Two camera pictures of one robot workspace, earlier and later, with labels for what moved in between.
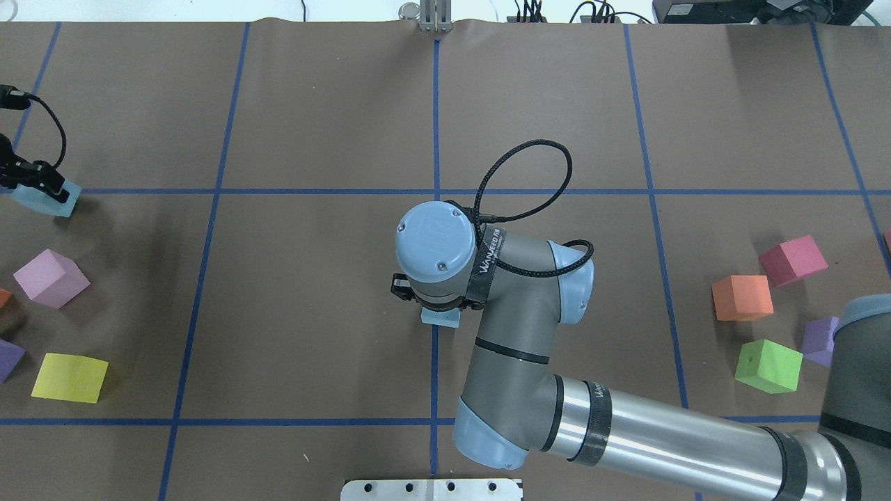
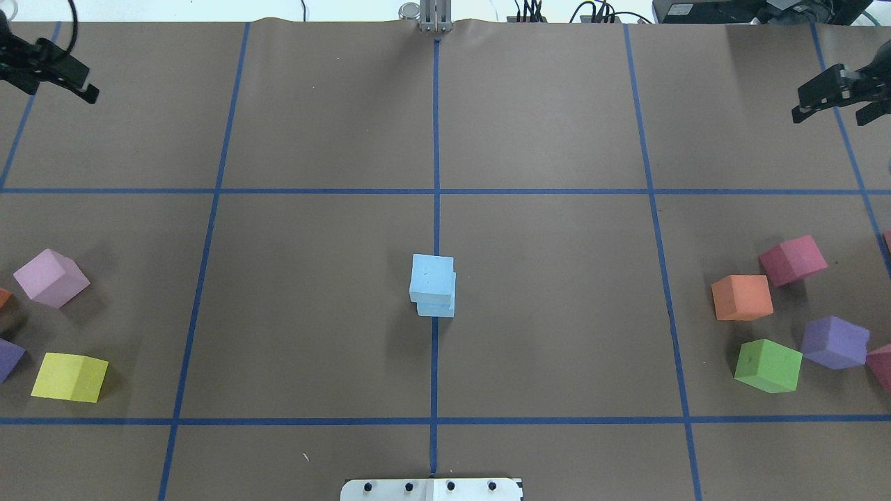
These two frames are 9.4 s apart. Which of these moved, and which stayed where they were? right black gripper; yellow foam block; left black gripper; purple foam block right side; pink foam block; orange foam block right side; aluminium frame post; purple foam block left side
Moved: left black gripper; right black gripper
Stayed: purple foam block right side; orange foam block right side; purple foam block left side; aluminium frame post; pink foam block; yellow foam block
